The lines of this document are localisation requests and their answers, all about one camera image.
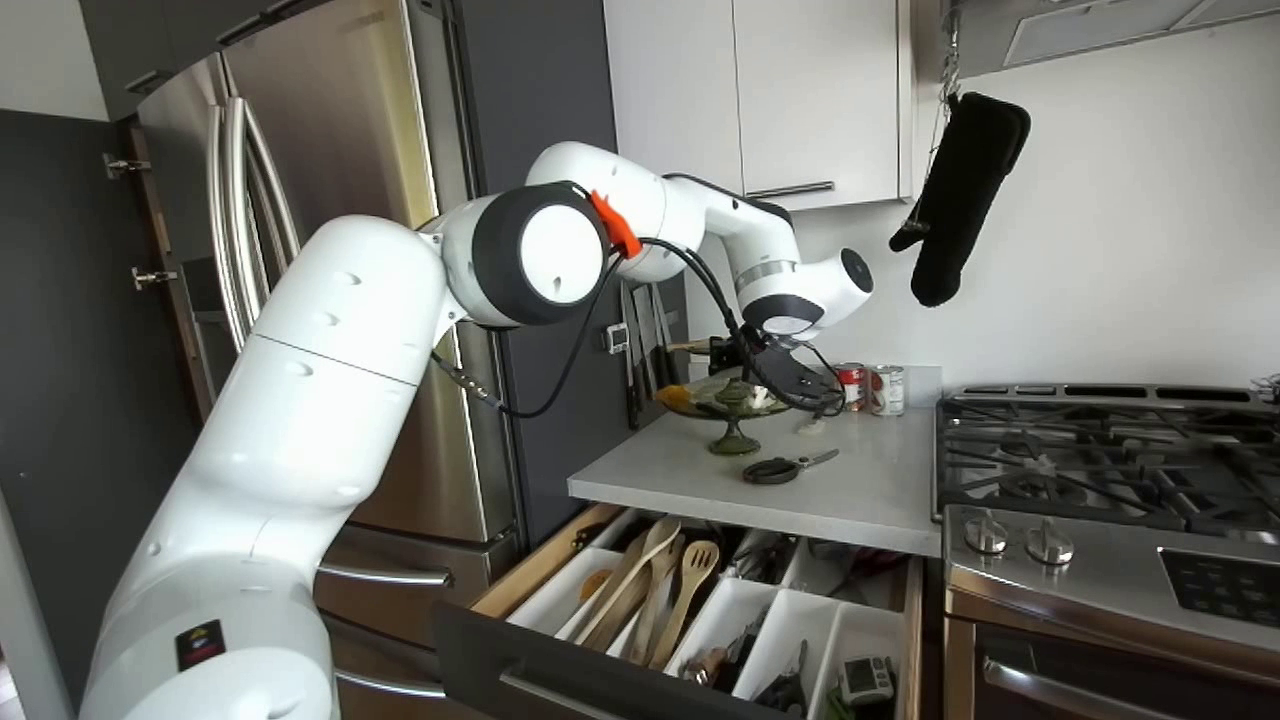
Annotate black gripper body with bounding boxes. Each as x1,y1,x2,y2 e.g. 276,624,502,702
739,322,847,415

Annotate brown wooden spoon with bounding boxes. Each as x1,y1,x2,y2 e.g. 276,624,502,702
642,536,725,670

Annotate pale wooden spoon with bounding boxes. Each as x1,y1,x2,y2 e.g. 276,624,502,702
569,516,687,650

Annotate red lidded jar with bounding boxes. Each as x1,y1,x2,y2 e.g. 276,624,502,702
830,362,871,415

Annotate small white jar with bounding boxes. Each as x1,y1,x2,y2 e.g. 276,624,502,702
871,362,910,420

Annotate green tiered stand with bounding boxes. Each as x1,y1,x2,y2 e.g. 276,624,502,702
658,336,802,460

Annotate black scoop utensil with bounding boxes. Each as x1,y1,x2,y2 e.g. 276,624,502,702
739,444,844,487

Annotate leaning metal racks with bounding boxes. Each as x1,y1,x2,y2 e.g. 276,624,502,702
613,274,687,405

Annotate white drawer organizer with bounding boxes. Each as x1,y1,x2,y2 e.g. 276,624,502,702
502,513,910,720

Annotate black oven mitt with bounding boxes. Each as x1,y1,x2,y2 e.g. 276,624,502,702
889,88,1034,312

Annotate silver stove knob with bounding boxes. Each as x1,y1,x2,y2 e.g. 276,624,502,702
961,513,1012,561
1020,516,1078,568

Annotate flat wooden spatula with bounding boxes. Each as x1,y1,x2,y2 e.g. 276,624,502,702
614,556,687,666

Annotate white upper cabinet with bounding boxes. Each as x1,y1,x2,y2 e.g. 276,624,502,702
601,0,937,230

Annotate black stove grate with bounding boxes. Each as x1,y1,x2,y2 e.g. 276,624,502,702
937,382,1280,538

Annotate small black digital gadget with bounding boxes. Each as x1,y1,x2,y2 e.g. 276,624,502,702
834,650,900,713

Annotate stainless steel gas stove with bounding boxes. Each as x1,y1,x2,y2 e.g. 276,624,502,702
930,379,1280,720

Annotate open wooden kitchen drawer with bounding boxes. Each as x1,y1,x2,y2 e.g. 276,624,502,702
433,501,930,720

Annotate grey range hood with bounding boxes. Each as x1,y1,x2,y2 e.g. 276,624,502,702
951,0,1280,79

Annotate stainless steel refrigerator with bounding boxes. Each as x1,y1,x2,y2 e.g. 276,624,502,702
130,0,532,720

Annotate orange cable clip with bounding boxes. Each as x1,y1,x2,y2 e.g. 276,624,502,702
586,192,648,259

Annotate metal hanging chain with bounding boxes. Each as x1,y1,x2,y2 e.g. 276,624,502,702
937,0,967,104

